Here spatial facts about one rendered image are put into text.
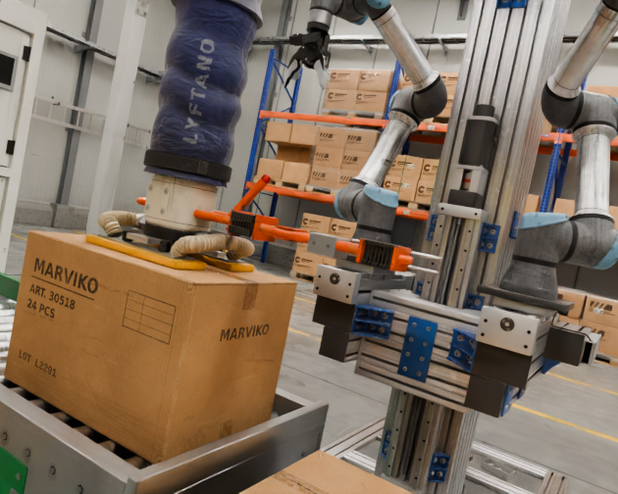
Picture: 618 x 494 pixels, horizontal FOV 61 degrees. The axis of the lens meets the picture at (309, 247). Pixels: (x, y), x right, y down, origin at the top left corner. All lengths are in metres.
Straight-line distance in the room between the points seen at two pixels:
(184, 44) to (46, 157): 9.81
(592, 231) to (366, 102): 8.06
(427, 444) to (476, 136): 0.96
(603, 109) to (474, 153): 0.37
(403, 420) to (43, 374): 1.06
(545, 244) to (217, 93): 0.94
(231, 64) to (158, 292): 0.59
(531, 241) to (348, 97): 8.27
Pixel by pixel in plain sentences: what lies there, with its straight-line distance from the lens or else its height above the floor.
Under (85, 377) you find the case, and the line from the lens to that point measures 1.37.
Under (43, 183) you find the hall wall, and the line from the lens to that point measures 11.15.
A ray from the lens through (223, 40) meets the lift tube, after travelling 1.40.
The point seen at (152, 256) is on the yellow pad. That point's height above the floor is 0.96.
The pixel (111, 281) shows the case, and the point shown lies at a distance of 1.29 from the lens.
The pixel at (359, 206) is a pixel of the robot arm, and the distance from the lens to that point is 1.71.
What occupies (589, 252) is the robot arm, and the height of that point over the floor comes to 1.18.
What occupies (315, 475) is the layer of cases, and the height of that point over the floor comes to 0.54.
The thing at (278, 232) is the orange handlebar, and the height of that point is 1.08.
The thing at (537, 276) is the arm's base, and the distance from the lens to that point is 1.52.
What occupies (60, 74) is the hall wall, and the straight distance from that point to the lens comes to 11.26.
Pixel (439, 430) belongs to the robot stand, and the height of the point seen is 0.54.
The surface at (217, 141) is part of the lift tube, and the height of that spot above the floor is 1.27.
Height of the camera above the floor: 1.12
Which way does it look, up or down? 3 degrees down
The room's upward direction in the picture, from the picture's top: 11 degrees clockwise
